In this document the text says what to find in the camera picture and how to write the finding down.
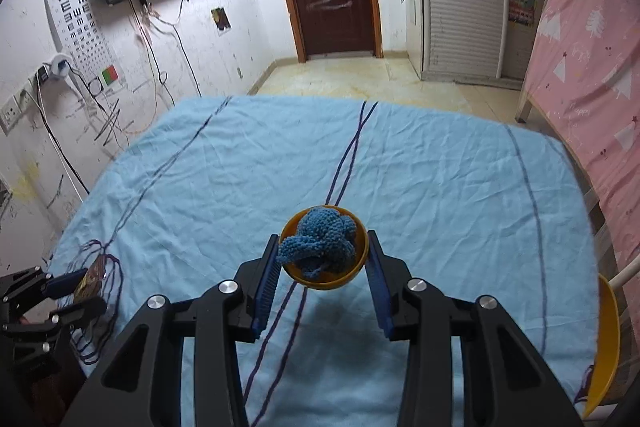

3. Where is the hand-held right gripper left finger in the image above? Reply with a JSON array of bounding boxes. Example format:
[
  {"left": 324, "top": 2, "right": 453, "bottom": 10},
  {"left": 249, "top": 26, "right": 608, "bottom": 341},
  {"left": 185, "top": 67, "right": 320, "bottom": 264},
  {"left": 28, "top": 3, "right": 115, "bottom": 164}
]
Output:
[{"left": 60, "top": 233, "right": 281, "bottom": 427}]

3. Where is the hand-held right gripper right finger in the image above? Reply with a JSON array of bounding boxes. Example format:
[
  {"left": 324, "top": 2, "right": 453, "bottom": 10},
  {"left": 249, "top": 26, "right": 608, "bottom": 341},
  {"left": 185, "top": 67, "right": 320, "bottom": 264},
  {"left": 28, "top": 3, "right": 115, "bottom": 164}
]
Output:
[{"left": 366, "top": 229, "right": 586, "bottom": 427}]

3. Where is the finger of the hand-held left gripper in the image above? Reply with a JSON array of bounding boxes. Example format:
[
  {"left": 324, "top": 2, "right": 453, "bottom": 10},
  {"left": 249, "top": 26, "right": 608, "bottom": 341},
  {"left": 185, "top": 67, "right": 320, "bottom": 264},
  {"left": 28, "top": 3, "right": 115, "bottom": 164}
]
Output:
[
  {"left": 0, "top": 298, "right": 108, "bottom": 353},
  {"left": 0, "top": 267, "right": 90, "bottom": 323}
]

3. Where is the brown snack packet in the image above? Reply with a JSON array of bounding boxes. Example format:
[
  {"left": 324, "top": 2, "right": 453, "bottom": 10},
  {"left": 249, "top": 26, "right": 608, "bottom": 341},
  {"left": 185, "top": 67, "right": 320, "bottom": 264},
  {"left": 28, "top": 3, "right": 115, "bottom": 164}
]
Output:
[{"left": 75, "top": 257, "right": 108, "bottom": 303}]

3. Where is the small yellow bowl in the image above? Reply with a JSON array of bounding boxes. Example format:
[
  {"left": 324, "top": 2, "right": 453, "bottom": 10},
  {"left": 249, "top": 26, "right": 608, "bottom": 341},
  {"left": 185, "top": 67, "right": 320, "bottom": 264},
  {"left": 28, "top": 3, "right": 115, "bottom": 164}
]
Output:
[{"left": 279, "top": 205, "right": 369, "bottom": 290}]

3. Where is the blue knitted toy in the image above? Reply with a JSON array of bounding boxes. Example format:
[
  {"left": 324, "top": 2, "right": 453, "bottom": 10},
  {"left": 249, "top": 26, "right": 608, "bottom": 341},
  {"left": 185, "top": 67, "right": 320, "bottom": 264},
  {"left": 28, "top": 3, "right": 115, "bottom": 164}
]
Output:
[{"left": 277, "top": 207, "right": 358, "bottom": 280}]

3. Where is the large yellow plastic basin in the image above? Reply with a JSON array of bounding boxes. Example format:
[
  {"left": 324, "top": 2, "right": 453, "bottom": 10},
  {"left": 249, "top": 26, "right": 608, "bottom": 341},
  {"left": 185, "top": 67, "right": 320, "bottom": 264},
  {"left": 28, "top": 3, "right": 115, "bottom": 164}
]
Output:
[{"left": 582, "top": 274, "right": 622, "bottom": 420}]

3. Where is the light blue bed sheet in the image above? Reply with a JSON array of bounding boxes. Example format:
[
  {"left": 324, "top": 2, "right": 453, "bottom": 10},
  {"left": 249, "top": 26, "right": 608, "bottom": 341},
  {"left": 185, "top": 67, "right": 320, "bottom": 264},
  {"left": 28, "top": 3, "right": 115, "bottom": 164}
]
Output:
[{"left": 50, "top": 95, "right": 601, "bottom": 427}]

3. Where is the white metal chair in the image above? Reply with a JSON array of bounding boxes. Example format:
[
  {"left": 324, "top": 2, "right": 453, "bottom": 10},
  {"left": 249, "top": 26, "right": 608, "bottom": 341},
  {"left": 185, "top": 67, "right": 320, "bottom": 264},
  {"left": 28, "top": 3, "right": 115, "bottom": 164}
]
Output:
[{"left": 607, "top": 252, "right": 640, "bottom": 288}]

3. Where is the eye chart poster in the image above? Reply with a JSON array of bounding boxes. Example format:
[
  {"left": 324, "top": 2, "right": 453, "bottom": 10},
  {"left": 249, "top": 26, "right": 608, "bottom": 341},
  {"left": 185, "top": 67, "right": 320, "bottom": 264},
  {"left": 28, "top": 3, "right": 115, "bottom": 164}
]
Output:
[{"left": 42, "top": 0, "right": 123, "bottom": 95}]

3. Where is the pink printed curtain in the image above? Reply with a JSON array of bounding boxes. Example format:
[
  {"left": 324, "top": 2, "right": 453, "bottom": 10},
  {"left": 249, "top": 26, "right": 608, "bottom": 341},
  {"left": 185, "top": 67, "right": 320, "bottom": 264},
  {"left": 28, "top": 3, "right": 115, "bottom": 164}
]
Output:
[{"left": 522, "top": 0, "right": 640, "bottom": 278}]

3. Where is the white power cable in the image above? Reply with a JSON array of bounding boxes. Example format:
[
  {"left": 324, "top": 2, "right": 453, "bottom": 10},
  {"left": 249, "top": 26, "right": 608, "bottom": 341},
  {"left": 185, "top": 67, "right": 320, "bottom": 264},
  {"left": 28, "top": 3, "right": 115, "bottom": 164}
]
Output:
[{"left": 36, "top": 82, "right": 87, "bottom": 204}]

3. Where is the white wall socket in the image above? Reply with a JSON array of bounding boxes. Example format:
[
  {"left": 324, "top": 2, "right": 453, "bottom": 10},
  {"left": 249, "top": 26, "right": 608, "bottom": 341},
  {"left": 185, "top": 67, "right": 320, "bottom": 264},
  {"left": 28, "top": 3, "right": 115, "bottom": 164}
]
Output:
[{"left": 0, "top": 96, "right": 31, "bottom": 132}]

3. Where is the wooden bed frame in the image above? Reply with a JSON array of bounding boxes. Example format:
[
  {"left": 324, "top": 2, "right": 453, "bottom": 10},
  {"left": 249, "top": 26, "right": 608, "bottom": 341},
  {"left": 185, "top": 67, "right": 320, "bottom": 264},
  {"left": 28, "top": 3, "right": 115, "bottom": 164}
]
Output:
[{"left": 515, "top": 77, "right": 551, "bottom": 128}]

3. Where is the black television cable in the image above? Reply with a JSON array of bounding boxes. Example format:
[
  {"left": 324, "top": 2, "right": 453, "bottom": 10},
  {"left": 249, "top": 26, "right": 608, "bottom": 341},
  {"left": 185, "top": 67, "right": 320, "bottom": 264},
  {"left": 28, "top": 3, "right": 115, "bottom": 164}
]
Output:
[{"left": 172, "top": 19, "right": 205, "bottom": 98}]

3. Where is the broken wall box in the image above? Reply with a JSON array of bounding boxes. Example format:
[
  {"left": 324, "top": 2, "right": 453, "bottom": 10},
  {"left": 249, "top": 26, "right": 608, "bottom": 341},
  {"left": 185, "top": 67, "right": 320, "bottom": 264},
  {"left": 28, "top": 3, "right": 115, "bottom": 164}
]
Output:
[{"left": 210, "top": 7, "right": 232, "bottom": 34}]

